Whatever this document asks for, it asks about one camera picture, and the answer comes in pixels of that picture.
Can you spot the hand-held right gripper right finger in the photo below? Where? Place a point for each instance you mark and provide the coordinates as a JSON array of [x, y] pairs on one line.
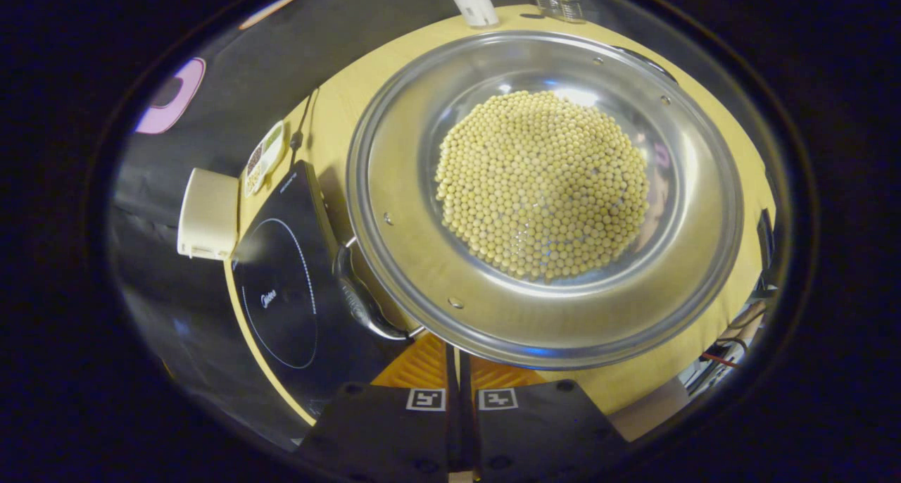
[[549, 434]]

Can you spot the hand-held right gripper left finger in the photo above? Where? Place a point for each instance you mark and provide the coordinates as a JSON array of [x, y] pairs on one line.
[[383, 434]]

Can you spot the black induction cooktop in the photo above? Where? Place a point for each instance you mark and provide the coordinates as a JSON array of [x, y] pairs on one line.
[[281, 300]]

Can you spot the stainless steel pot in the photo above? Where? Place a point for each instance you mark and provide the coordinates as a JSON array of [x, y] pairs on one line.
[[401, 187]]

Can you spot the pile of soybeans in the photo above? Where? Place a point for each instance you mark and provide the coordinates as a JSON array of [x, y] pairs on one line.
[[542, 187]]

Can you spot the cream white plastic box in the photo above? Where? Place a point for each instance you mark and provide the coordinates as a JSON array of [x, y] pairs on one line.
[[209, 212]]

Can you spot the compartment seasoning tray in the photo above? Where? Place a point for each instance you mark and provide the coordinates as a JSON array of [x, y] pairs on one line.
[[264, 159]]

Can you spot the clear glass cup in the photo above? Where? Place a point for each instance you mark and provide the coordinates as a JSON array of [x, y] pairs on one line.
[[562, 8]]

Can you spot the small bottle with pink label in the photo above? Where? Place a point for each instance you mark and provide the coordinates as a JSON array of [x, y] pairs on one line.
[[473, 1]]

